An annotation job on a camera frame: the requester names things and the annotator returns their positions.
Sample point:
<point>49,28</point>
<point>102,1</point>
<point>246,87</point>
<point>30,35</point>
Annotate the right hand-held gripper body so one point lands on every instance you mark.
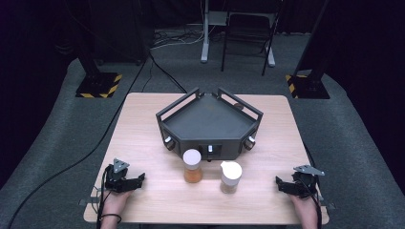
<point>305,182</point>

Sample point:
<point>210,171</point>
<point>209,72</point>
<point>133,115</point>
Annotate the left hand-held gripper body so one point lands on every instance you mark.
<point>116,178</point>

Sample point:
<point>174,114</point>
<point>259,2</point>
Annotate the pale spice jar spout lid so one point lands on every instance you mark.
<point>230,176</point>

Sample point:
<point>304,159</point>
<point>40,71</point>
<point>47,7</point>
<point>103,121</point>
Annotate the orange spice jar white lid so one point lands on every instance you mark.
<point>192,165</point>

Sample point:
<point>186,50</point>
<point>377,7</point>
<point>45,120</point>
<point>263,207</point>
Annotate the dark grey corner rack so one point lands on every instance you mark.
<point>208,127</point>

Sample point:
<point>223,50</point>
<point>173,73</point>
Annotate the person's right hand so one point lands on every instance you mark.
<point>304,206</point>

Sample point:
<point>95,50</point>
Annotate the person's left hand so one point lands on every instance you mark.
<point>115,202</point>

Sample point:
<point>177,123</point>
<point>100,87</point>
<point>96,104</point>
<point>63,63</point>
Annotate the black wristband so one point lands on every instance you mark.
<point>111,217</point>

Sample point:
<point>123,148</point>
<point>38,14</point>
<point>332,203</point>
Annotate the small brown round object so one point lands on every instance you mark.
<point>238,106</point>

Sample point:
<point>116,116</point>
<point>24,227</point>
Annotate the black stand striped base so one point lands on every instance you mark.
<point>95,70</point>
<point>310,76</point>

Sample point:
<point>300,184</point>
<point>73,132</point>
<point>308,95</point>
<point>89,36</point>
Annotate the black folding chair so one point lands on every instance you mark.
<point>247,35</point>

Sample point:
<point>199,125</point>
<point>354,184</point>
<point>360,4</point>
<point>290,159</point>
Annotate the grey table bracket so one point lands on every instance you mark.
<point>328,205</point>
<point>86,201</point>

